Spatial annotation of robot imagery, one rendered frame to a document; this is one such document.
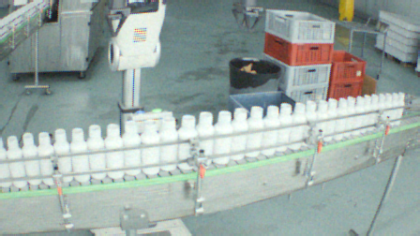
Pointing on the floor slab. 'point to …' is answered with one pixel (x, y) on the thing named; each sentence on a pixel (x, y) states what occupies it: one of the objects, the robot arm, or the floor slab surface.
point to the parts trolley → (363, 40)
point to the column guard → (346, 10)
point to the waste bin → (250, 84)
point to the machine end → (62, 39)
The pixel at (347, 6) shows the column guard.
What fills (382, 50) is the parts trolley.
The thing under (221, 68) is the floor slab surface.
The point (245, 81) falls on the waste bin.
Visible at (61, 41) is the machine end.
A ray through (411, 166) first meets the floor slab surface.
